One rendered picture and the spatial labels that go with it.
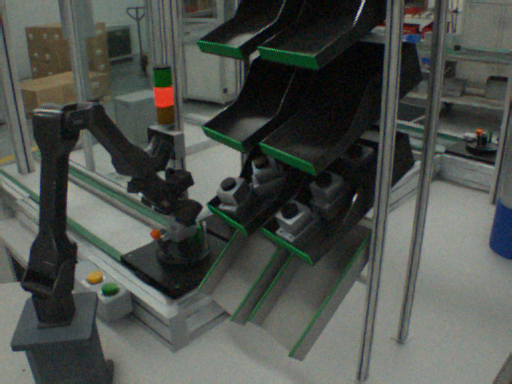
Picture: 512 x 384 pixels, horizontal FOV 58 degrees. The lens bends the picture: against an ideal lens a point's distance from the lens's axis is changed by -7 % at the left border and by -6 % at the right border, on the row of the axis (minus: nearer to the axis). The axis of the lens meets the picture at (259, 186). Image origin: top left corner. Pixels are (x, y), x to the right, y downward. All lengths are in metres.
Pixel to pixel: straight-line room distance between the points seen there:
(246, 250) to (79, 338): 0.40
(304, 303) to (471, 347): 0.45
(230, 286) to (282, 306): 0.14
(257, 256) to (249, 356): 0.23
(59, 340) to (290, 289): 0.45
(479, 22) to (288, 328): 7.49
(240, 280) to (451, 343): 0.51
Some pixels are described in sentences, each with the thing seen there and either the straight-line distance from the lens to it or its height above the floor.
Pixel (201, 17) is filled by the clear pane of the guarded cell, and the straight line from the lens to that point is 2.60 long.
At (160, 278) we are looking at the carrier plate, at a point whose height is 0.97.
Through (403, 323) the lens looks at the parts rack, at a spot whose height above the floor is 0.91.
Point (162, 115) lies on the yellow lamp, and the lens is 1.35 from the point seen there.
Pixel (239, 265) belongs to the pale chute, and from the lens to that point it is 1.07.
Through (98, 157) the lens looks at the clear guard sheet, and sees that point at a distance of 1.87.
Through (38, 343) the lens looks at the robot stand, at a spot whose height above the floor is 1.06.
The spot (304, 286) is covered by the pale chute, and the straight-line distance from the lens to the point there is 0.98.
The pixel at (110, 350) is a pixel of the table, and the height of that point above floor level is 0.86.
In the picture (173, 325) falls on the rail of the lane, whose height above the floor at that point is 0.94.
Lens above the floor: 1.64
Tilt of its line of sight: 24 degrees down
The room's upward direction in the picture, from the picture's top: 1 degrees counter-clockwise
